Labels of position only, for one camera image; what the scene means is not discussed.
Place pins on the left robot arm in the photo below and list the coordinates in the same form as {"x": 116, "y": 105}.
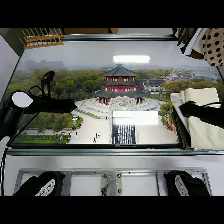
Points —
{"x": 20, "y": 111}

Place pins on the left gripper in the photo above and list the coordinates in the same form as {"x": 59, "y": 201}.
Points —
{"x": 63, "y": 105}

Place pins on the black garment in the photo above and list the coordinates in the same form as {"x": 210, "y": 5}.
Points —
{"x": 185, "y": 38}

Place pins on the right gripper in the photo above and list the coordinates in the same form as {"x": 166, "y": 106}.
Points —
{"x": 190, "y": 109}

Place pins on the silver frame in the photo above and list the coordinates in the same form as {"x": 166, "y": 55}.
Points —
{"x": 113, "y": 160}

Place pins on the white black-dotted garment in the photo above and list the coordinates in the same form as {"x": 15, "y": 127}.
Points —
{"x": 214, "y": 45}

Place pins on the dark striped garment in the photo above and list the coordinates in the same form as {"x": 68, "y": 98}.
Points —
{"x": 181, "y": 133}

